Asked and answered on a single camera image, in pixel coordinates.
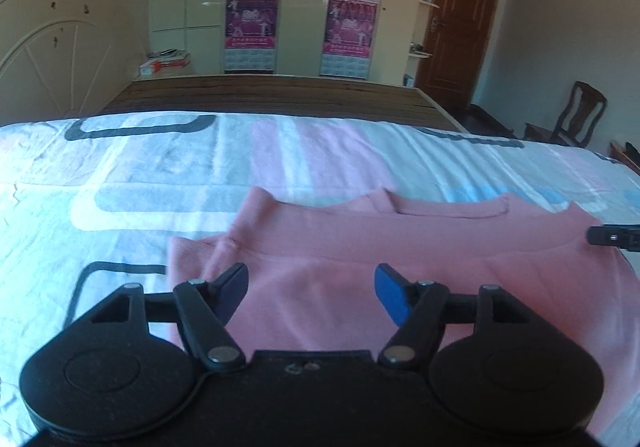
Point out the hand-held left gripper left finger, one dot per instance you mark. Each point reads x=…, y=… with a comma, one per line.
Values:
x=235, y=284

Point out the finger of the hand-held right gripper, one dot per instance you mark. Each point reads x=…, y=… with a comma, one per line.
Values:
x=612, y=236

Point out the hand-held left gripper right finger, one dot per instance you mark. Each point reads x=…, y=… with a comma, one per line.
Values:
x=390, y=289

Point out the pink sweater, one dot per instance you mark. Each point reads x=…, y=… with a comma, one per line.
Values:
x=325, y=247

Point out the brown wooden furniture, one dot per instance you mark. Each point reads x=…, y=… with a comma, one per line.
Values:
x=627, y=152

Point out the dark wooden chair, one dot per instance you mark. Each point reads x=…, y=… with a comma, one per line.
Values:
x=582, y=114

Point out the patterned bed sheet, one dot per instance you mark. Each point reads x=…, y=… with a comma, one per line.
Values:
x=125, y=177

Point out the blue white small box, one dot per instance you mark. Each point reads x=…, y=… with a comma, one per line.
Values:
x=408, y=81

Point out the white cardboard box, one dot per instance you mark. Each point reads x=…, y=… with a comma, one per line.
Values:
x=152, y=70

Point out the red white flat box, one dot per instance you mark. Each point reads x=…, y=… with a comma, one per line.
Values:
x=175, y=58

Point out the brown wooden door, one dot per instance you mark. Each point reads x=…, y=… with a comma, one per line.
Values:
x=460, y=17

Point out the white corner shelf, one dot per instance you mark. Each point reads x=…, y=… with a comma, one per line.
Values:
x=427, y=4

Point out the cream round headboard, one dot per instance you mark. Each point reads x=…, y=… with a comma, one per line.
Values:
x=50, y=42

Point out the dark wooden bed frame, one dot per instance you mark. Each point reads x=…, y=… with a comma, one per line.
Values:
x=275, y=97

